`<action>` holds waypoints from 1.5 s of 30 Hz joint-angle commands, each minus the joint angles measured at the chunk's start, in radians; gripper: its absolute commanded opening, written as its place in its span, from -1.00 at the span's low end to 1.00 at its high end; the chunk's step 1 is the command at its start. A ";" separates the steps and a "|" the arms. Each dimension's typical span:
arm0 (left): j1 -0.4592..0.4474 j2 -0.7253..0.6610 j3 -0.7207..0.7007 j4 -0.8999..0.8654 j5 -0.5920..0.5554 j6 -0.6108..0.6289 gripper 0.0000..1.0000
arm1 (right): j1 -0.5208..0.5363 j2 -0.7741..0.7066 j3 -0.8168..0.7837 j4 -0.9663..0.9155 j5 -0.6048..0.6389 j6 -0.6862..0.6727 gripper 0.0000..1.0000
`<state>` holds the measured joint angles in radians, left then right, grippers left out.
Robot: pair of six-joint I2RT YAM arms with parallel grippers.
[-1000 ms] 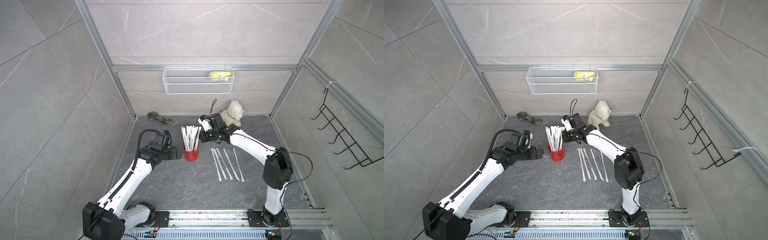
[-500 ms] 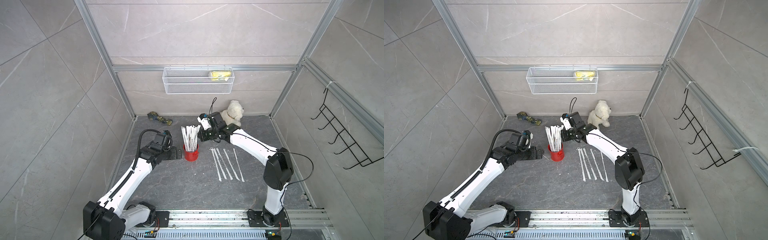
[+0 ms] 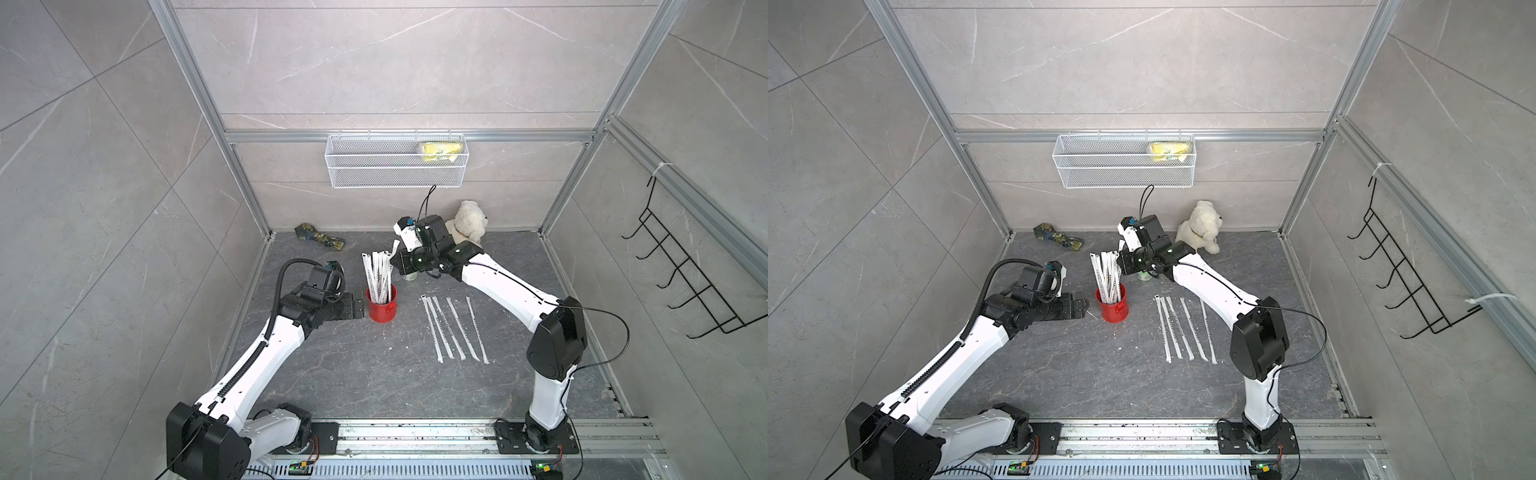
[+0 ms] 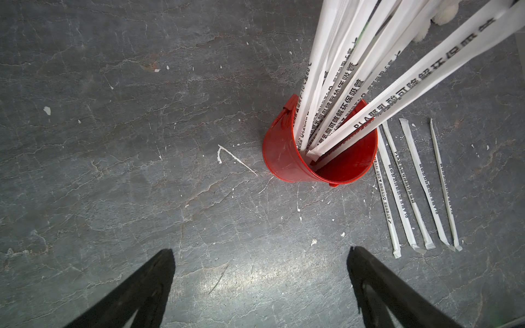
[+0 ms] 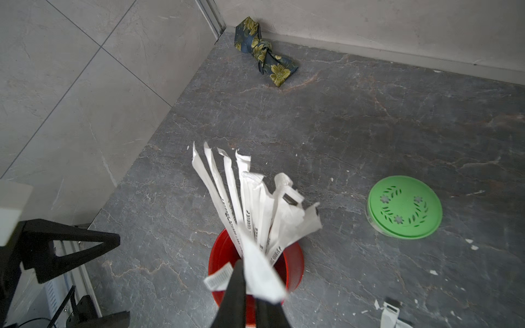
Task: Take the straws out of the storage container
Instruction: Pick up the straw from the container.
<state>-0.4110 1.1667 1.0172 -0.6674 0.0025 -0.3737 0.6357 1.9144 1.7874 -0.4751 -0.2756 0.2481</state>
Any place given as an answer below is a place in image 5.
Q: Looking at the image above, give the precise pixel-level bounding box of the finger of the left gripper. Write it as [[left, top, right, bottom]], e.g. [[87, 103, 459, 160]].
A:
[[21, 219, 120, 284], [66, 295, 131, 328]]

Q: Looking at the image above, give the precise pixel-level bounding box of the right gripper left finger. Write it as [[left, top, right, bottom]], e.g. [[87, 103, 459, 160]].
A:
[[211, 260, 246, 328]]

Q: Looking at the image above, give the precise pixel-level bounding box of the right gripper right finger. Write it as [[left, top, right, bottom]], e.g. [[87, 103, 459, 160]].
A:
[[255, 299, 291, 328]]

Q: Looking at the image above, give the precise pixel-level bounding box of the red cup container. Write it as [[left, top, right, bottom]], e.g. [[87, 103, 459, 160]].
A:
[[208, 230, 304, 327]]

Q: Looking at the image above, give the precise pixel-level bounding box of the bundle of white straws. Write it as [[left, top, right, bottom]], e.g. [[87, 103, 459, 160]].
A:
[[191, 143, 322, 303]]

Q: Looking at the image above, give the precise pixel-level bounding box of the green lid jar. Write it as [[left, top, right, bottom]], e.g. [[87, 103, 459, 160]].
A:
[[366, 176, 443, 240]]

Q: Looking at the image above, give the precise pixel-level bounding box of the camouflage cloth piece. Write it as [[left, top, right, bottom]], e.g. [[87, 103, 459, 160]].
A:
[[235, 17, 299, 87]]

